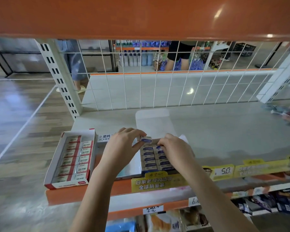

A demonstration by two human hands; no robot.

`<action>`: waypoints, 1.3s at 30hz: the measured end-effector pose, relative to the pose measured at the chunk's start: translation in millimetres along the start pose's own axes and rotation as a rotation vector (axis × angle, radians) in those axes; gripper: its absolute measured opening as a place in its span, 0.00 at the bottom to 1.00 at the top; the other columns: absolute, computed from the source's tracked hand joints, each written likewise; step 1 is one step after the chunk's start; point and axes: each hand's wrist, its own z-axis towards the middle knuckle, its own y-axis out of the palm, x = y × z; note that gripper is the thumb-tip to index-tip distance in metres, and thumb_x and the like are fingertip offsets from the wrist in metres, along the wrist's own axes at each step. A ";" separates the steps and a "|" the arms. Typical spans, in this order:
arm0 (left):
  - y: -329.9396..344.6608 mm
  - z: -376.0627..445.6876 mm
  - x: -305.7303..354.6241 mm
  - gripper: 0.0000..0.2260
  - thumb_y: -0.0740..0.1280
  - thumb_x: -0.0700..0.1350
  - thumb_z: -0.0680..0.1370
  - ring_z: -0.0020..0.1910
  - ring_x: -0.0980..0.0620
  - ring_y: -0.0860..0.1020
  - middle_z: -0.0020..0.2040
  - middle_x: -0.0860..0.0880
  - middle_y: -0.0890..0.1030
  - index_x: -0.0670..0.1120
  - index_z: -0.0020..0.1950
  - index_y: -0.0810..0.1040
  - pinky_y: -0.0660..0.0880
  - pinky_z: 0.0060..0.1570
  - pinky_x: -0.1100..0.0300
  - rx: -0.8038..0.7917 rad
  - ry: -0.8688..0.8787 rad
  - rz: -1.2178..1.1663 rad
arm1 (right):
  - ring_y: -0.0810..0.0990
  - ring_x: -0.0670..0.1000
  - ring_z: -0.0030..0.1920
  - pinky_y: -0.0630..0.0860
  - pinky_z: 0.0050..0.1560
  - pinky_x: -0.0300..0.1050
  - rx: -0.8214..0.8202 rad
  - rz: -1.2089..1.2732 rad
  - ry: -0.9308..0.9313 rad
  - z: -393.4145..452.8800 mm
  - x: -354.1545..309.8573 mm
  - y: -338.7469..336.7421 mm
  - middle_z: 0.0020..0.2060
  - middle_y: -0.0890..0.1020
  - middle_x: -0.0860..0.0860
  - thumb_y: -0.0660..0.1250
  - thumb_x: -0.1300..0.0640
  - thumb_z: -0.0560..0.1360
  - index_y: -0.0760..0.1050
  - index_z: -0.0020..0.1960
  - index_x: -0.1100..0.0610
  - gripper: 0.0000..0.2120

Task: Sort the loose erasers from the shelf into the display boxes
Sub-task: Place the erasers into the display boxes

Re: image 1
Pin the person's right hand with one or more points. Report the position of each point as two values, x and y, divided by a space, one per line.
179 152

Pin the person's left hand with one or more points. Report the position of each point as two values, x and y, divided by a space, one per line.
123 149

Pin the box of pink-blue erasers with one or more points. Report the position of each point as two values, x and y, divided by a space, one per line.
133 169

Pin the blue white small box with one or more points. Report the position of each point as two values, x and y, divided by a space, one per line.
146 140

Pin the blue white eraser box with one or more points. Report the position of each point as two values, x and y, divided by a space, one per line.
154 120

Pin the red eraser display box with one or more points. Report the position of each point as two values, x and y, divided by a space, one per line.
72 157

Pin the pile of mixed erasers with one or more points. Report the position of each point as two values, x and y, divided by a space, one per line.
287 116

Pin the person's left forearm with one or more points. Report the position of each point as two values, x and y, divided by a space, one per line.
94 205

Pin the person's right forearm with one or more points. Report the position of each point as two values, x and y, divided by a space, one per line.
217 205

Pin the snack packets on lower shelf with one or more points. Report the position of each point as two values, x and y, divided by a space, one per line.
157 182

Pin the white orange metal shelf unit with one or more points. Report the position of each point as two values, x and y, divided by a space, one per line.
232 123

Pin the blue orange snack packet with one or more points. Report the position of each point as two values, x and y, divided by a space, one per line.
120 225

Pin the yellow price label strip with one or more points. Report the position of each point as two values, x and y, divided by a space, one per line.
256 167

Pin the row of blue bottles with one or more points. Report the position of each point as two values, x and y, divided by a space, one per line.
140 53

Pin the row of dark snack packets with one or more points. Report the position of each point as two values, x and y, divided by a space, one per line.
270 200

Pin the black metal rack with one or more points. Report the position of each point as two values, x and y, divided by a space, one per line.
19 55

